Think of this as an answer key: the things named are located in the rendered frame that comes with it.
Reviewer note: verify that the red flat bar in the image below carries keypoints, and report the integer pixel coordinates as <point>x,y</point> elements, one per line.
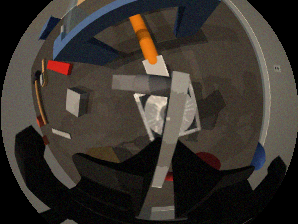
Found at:
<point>64,68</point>

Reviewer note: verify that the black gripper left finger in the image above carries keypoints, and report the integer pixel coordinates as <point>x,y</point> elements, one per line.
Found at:
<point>132,176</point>

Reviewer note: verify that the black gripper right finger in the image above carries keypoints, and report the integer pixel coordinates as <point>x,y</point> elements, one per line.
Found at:
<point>195,181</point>

